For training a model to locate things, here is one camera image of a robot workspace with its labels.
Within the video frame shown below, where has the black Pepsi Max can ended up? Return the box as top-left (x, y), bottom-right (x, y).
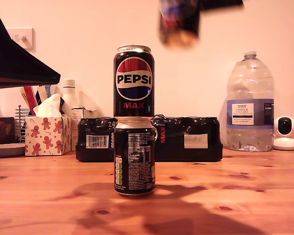
top-left (113, 44), bottom-right (155, 118)
top-left (158, 0), bottom-right (201, 51)
top-left (114, 117), bottom-right (157, 198)

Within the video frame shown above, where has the black shrink-wrapped Pepsi multipack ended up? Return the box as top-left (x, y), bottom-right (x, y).
top-left (75, 114), bottom-right (223, 163)

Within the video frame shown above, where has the black white striped packet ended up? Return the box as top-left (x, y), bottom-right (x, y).
top-left (35, 85), bottom-right (49, 105)

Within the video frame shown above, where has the white paper tissue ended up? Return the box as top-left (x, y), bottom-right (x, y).
top-left (33, 93), bottom-right (62, 118)

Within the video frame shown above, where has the dark red printed box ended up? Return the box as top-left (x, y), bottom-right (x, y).
top-left (0, 117), bottom-right (16, 145)

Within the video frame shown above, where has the white plastic bottle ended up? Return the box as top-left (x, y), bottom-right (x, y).
top-left (61, 78), bottom-right (80, 117)

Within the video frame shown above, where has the gingerbread print tissue box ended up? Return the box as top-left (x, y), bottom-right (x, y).
top-left (24, 116), bottom-right (72, 157)

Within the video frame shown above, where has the grey ceramic bowl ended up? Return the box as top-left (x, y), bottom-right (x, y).
top-left (0, 143), bottom-right (26, 158)

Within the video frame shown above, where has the small white carton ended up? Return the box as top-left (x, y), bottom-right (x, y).
top-left (70, 107), bottom-right (98, 152)

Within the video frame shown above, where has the large clear water bottle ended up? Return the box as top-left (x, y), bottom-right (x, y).
top-left (225, 50), bottom-right (275, 152)

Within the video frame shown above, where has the white wall light switch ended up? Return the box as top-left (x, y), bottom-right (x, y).
top-left (6, 27), bottom-right (36, 53)

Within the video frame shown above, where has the metal wire holder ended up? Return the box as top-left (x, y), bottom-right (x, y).
top-left (14, 105), bottom-right (32, 144)

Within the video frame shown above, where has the small white round camera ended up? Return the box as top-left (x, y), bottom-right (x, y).
top-left (273, 116), bottom-right (294, 151)

